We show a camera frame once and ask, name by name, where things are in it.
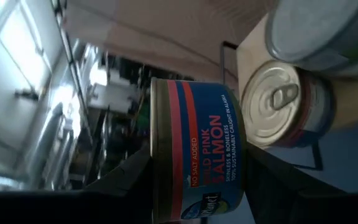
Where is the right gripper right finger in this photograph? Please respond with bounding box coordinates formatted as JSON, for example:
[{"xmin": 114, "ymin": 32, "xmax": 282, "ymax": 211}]
[{"xmin": 244, "ymin": 141, "xmax": 358, "ymax": 224}]

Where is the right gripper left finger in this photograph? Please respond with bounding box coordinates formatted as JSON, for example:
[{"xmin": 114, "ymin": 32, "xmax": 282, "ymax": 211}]
[{"xmin": 0, "ymin": 146, "xmax": 154, "ymax": 224}]

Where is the salmon can with gold lid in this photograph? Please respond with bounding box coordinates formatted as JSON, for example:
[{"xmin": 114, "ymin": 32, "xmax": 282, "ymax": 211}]
[{"xmin": 240, "ymin": 59, "xmax": 335, "ymax": 149}]

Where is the green white label tuna can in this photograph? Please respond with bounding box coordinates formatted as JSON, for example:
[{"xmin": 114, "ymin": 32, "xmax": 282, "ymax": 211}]
[{"xmin": 264, "ymin": 0, "xmax": 358, "ymax": 68}]

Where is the blue table mat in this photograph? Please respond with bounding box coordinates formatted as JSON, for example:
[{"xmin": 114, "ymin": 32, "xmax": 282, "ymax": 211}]
[{"xmin": 209, "ymin": 118, "xmax": 358, "ymax": 224}]

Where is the black rig frame beam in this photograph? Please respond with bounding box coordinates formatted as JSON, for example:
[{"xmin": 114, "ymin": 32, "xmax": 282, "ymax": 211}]
[{"xmin": 50, "ymin": 0, "xmax": 88, "ymax": 131}]

